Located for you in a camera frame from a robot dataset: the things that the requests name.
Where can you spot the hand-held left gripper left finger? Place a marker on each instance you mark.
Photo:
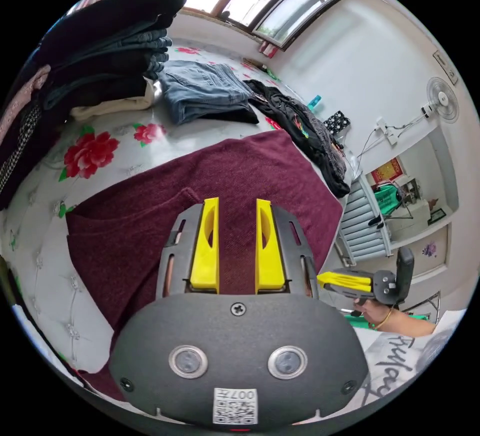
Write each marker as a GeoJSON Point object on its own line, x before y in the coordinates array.
{"type": "Point", "coordinates": [205, 248]}

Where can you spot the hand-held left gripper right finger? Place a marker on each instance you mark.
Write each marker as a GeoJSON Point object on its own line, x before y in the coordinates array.
{"type": "Point", "coordinates": [268, 252]}

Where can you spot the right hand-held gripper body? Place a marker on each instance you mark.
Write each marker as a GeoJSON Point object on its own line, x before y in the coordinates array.
{"type": "Point", "coordinates": [386, 288]}

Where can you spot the burgundy wool vest dress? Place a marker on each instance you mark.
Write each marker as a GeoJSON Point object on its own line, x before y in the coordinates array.
{"type": "Point", "coordinates": [243, 169]}

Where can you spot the person's right forearm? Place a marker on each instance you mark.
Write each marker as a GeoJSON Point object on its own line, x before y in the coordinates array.
{"type": "Point", "coordinates": [408, 324]}

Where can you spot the person's right hand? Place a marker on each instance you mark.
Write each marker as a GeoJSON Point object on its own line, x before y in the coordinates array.
{"type": "Point", "coordinates": [369, 314]}

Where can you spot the person's body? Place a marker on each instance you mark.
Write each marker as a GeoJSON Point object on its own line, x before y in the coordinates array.
{"type": "Point", "coordinates": [397, 368]}

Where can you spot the black garment with print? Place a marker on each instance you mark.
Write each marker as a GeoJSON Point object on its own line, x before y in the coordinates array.
{"type": "Point", "coordinates": [315, 143]}

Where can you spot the black dotted box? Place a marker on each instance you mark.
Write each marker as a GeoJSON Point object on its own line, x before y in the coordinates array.
{"type": "Point", "coordinates": [337, 121]}

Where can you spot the white power strip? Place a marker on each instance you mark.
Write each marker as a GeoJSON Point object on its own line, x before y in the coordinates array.
{"type": "Point", "coordinates": [387, 131]}

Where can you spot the folded blue jeans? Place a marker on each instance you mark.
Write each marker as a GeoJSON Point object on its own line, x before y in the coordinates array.
{"type": "Point", "coordinates": [202, 94]}

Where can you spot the bed with floral sheet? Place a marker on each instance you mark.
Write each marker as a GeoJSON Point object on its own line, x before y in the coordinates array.
{"type": "Point", "coordinates": [48, 286]}

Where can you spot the pile of clothes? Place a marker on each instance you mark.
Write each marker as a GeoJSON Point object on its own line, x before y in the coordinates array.
{"type": "Point", "coordinates": [105, 38]}

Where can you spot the white wall fan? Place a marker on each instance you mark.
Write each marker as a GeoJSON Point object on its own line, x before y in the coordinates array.
{"type": "Point", "coordinates": [442, 100]}

